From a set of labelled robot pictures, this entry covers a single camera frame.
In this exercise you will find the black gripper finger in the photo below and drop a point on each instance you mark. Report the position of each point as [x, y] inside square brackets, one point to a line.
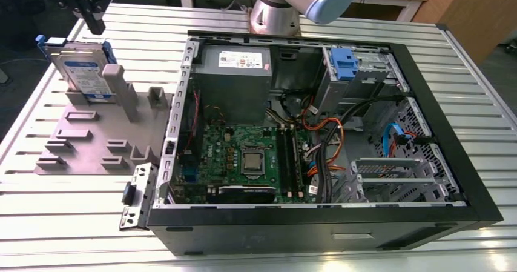
[95, 17]

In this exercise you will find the hard disk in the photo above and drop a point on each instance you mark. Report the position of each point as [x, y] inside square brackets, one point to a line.
[80, 72]

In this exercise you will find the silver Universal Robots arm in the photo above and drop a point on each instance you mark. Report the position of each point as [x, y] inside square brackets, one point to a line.
[275, 17]

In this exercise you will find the grey parts rack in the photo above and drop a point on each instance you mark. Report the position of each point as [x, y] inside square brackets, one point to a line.
[100, 138]

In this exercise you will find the grey power supply unit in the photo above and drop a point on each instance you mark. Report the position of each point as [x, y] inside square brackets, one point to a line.
[233, 96]

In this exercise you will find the green motherboard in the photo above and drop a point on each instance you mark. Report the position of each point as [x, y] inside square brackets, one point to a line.
[217, 144]

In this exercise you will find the silver CPU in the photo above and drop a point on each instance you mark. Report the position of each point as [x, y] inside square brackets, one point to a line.
[253, 163]

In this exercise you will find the blue plastic drive latch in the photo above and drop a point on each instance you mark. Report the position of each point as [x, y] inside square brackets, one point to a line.
[343, 66]

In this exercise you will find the metal drive cage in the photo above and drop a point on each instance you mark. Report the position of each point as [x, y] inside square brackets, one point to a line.
[335, 97]

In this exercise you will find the CPU socket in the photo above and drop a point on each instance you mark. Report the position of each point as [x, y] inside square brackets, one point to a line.
[255, 177]

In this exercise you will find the black RAM slot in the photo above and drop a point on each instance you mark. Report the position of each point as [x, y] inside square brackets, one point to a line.
[299, 169]
[285, 163]

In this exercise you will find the black graphics card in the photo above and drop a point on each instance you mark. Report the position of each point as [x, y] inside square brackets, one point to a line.
[243, 194]

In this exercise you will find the black PC case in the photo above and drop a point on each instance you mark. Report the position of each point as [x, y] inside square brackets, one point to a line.
[283, 229]

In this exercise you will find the brown cabinet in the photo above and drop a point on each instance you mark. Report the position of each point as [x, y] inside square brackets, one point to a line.
[476, 17]

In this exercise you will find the hinged metal slot bracket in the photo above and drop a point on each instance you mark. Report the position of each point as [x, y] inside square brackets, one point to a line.
[141, 175]

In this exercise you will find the blue bracket latch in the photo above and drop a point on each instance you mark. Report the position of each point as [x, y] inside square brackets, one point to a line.
[128, 193]

